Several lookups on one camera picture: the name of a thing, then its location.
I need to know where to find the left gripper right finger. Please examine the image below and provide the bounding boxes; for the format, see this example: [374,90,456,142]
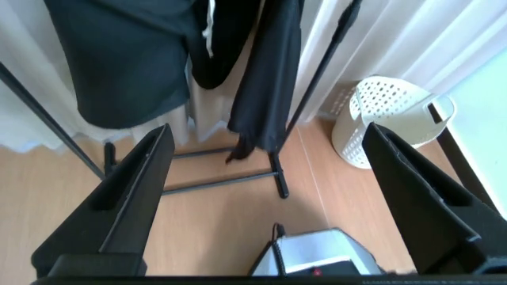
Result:
[361,121,507,276]

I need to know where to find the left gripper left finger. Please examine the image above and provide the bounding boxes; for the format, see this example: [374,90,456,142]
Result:
[31,123,176,278]

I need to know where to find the black shorts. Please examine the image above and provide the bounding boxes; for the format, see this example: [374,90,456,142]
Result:
[42,0,265,130]

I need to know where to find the black garment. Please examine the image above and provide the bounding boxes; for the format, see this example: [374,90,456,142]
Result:
[224,0,306,165]

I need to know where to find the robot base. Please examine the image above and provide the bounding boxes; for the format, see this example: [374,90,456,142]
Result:
[248,222,385,277]

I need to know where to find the white laundry basket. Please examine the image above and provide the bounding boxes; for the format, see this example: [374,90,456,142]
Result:
[331,74,457,170]

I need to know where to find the black clothes rack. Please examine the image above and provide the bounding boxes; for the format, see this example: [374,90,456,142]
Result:
[0,0,364,200]

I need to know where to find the beige curtain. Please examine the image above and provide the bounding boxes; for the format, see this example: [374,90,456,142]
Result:
[0,0,507,154]

